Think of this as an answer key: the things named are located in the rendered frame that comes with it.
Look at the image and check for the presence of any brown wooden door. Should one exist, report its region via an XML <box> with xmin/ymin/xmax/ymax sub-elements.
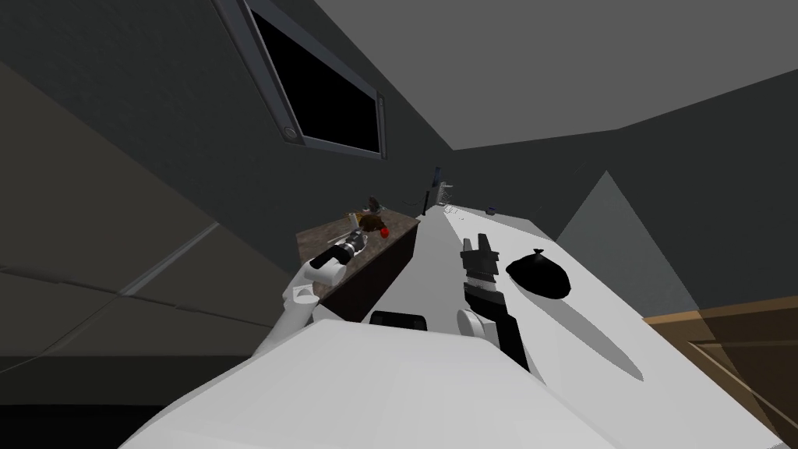
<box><xmin>641</xmin><ymin>295</ymin><xmax>798</xmax><ymax>449</ymax></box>

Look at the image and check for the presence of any brown table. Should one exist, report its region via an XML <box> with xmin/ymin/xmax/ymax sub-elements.
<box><xmin>295</xmin><ymin>208</ymin><xmax>422</xmax><ymax>323</ymax></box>

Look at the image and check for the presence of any dark framed window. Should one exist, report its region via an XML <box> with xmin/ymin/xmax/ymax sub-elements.
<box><xmin>210</xmin><ymin>0</ymin><xmax>388</xmax><ymax>161</ymax></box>

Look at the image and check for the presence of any black bag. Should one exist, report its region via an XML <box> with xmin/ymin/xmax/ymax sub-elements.
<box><xmin>504</xmin><ymin>248</ymin><xmax>572</xmax><ymax>301</ymax></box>

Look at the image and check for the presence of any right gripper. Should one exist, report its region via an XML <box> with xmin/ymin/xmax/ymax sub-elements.
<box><xmin>460</xmin><ymin>233</ymin><xmax>501</xmax><ymax>283</ymax></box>

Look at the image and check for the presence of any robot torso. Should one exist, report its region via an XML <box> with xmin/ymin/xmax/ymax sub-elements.
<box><xmin>118</xmin><ymin>309</ymin><xmax>620</xmax><ymax>449</ymax></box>

